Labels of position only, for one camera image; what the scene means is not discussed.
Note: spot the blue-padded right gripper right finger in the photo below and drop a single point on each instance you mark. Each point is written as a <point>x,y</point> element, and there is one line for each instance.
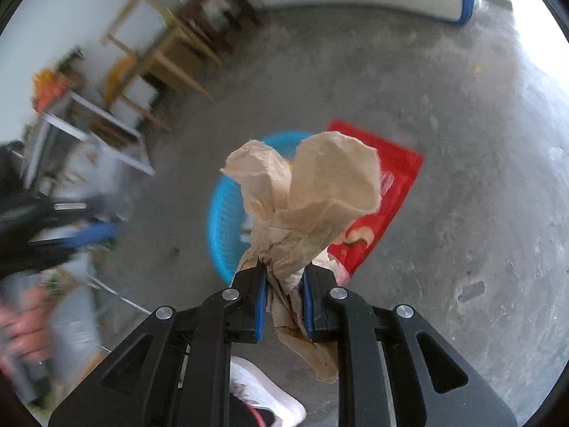
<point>395,369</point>

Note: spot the orange plastic bag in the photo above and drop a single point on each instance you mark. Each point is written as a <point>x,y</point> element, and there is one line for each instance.
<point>49,85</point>

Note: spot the dark wooden stool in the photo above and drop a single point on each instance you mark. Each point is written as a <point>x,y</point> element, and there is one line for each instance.
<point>214,18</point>

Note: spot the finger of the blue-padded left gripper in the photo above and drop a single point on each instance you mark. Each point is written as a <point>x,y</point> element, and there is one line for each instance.
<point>91,235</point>

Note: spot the person's left hand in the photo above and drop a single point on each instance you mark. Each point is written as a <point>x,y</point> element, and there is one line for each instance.
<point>28,328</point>

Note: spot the white plastic sacks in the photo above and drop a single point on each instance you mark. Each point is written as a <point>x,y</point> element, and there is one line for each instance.
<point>92,171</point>

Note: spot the white side table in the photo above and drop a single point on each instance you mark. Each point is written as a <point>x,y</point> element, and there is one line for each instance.
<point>77,117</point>

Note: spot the beige tissue paper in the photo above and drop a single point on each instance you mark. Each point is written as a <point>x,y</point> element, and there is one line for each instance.
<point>300,207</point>

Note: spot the white sneaker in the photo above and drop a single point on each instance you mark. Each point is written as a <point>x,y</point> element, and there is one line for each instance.
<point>268,404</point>

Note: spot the blue mesh trash basket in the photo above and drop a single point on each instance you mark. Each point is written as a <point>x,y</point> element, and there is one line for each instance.
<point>225,229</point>

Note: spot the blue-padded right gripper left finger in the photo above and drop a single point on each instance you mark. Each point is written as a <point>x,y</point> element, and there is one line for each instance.
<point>173,369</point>

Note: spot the right wooden chair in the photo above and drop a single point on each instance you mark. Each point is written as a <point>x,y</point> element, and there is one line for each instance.
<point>120,80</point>

